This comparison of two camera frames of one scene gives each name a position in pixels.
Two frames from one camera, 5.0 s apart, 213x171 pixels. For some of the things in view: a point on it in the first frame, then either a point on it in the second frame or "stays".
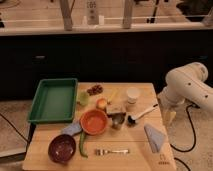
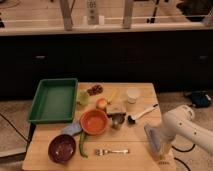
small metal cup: (117, 119) stays
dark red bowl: (62, 148) stays
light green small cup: (83, 98) stays
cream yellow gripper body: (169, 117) → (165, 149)
